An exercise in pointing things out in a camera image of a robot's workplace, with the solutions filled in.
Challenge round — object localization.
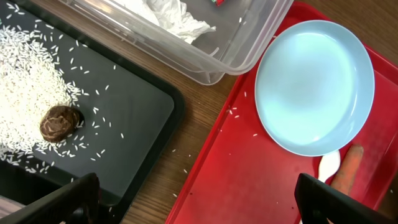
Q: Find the large light blue plate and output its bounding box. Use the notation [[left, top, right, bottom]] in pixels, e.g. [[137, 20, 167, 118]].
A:
[[254, 20, 375, 157]]

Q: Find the white rice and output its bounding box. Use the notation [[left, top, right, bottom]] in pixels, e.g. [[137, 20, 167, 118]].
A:
[[0, 2, 125, 181]]

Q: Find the clear plastic bin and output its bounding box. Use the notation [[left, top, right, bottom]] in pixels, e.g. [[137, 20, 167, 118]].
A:
[[63, 0, 293, 85]]

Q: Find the brown food scrap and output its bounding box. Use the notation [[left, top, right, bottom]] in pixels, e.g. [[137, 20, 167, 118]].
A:
[[40, 105, 84, 143]]

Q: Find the crumpled white paper waste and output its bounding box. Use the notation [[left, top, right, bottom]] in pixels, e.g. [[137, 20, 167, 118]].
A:
[[116, 0, 216, 44]]

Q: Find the orange carrot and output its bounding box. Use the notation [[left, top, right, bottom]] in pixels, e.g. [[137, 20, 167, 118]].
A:
[[330, 144, 364, 195]]

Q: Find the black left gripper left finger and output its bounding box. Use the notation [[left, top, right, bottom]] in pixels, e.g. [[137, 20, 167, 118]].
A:
[[1, 173, 100, 224]]

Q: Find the white plastic spoon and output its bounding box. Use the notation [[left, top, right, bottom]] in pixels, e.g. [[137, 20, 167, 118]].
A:
[[318, 151, 341, 183]]

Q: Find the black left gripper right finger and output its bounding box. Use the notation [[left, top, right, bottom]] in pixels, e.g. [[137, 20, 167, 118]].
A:
[[294, 173, 395, 224]]

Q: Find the red plastic tray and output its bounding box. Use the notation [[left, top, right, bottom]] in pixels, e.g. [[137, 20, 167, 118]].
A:
[[164, 1, 398, 224]]

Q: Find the red snack wrapper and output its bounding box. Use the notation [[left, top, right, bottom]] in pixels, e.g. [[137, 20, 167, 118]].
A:
[[211, 0, 224, 6]]

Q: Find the black waste tray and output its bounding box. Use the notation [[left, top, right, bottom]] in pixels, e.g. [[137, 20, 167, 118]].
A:
[[1, 1, 185, 223]]

